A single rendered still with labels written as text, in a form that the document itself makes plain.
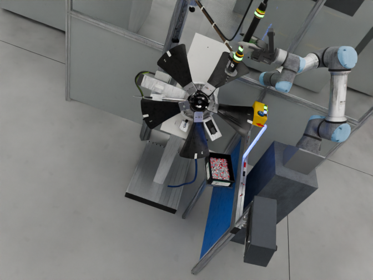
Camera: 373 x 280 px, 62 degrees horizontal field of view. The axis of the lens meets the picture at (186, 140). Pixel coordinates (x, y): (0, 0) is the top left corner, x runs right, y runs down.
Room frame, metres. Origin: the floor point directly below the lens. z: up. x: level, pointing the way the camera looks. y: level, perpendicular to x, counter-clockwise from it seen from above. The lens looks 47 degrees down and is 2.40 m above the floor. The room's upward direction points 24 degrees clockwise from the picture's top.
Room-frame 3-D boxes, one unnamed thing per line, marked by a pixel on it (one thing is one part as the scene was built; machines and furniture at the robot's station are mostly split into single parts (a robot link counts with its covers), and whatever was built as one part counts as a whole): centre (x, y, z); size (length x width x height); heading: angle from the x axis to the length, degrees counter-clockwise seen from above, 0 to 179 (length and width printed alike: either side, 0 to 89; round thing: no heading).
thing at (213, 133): (1.53, -0.11, 0.98); 0.20 x 0.16 x 0.20; 6
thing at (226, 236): (1.00, -0.48, 0.39); 0.04 x 0.04 x 0.78; 6
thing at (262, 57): (1.51, -0.18, 1.63); 0.12 x 0.08 x 0.09; 96
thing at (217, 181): (1.35, -0.28, 0.84); 0.22 x 0.17 x 0.07; 21
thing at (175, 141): (1.59, 0.08, 0.45); 0.09 x 0.04 x 0.91; 96
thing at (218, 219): (1.43, -0.44, 0.45); 0.82 x 0.01 x 0.66; 6
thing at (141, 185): (1.68, 0.09, 0.04); 0.62 x 0.46 x 0.08; 6
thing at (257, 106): (1.83, -0.40, 1.02); 0.16 x 0.10 x 0.11; 6
